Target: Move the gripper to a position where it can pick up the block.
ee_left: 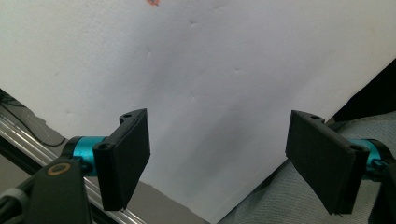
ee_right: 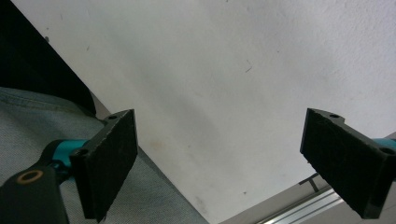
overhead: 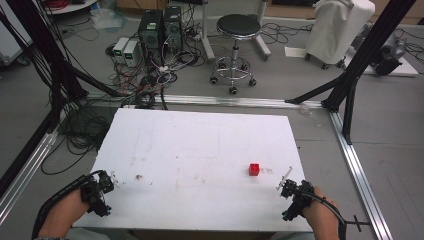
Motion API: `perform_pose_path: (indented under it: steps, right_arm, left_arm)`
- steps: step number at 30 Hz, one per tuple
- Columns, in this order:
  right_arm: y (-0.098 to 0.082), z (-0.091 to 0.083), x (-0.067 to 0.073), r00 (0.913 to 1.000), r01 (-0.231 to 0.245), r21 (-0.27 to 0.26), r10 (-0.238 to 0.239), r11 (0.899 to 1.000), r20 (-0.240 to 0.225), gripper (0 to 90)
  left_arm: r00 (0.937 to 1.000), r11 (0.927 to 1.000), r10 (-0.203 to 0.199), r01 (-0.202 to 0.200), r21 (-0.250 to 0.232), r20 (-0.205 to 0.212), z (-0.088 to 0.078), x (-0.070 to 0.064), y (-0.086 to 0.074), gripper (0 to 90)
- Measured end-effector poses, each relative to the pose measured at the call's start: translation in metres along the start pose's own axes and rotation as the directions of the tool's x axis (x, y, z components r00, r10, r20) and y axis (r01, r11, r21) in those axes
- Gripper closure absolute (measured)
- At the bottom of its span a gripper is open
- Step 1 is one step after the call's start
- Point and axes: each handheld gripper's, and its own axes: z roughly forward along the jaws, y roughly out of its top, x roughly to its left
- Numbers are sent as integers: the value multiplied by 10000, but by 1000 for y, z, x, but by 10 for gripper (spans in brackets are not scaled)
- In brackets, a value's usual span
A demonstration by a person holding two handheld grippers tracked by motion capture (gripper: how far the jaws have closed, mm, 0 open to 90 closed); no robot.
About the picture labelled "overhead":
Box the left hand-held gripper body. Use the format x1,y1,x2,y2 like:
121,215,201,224
79,170,115,218

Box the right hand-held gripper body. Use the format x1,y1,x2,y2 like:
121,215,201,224
280,179,316,222

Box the person's left hand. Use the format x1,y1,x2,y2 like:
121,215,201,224
38,189,92,240

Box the computer towers on floor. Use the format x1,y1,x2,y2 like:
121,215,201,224
104,3,209,111

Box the white power supply box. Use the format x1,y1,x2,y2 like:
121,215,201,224
122,40,140,68
112,36,130,64

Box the white floor board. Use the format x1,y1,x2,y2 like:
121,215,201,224
284,45,420,78

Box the black computer tower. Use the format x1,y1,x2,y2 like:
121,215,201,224
162,5,184,52
137,9,165,52

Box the black round stool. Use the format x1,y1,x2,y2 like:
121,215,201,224
208,13,263,96

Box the white covered cart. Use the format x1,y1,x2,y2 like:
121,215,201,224
304,0,377,70

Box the black and grey machine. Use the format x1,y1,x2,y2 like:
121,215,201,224
353,23,408,77

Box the white round table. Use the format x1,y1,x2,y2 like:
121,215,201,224
42,0,100,16

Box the black cable chain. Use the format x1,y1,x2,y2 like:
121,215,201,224
31,169,105,240

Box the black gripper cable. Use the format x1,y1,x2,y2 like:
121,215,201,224
308,191,372,240

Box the aluminium floor rail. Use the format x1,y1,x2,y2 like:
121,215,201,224
0,129,59,226
328,110,395,240
84,93,324,110

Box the black frame post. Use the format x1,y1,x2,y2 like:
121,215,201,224
0,0,131,198
284,0,418,146

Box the black loose floor cables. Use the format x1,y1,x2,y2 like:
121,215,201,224
259,21,314,46

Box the white table leg frame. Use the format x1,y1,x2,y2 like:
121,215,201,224
199,0,273,64

